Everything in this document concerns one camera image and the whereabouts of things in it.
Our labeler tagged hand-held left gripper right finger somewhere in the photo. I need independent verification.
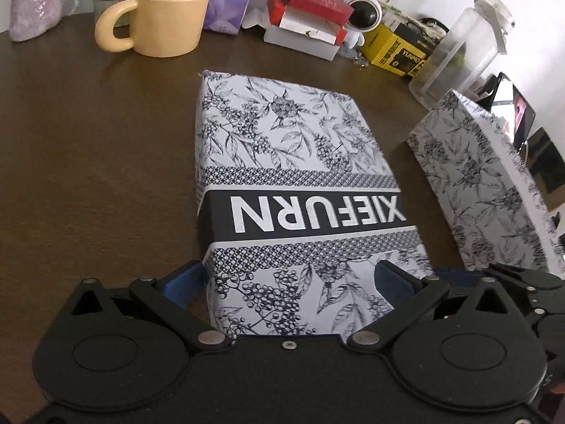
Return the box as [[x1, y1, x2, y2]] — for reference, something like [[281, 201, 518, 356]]
[[345, 261, 518, 355]]

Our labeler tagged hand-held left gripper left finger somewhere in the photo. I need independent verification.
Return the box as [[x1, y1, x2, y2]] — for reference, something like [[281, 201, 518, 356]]
[[66, 260, 232, 355]]

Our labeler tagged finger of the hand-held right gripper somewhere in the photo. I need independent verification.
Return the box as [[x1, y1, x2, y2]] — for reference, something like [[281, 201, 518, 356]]
[[435, 263, 565, 296]]

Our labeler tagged floral printed box lid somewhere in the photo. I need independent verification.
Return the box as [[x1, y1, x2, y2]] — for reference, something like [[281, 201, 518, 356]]
[[407, 88, 565, 275]]

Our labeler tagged wooden desktop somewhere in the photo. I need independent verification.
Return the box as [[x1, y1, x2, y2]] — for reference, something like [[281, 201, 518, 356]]
[[0, 6, 565, 365]]

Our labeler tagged yellow and black box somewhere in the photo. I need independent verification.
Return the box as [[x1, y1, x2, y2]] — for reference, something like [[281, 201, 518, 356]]
[[359, 22, 432, 77]]

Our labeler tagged clear plastic pitcher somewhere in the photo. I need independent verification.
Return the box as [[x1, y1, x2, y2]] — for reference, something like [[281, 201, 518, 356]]
[[408, 0, 517, 109]]

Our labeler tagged white cardboard box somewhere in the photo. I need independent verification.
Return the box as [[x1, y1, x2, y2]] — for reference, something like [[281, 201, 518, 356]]
[[263, 21, 343, 61]]

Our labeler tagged white round webcam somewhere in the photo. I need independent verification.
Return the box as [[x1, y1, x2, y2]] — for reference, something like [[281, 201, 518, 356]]
[[345, 0, 383, 49]]

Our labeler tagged yellow ceramic mug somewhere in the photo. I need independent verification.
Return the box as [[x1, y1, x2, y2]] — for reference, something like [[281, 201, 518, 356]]
[[94, 0, 211, 58]]

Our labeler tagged red and white box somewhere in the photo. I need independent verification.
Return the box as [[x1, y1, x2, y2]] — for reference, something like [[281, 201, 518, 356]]
[[267, 0, 347, 47]]

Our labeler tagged purple tissue packet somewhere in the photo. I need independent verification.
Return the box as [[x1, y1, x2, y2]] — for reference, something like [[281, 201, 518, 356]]
[[168, 0, 251, 36]]

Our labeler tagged red and black box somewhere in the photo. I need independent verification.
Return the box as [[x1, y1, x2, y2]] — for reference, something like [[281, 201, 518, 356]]
[[277, 0, 356, 26]]

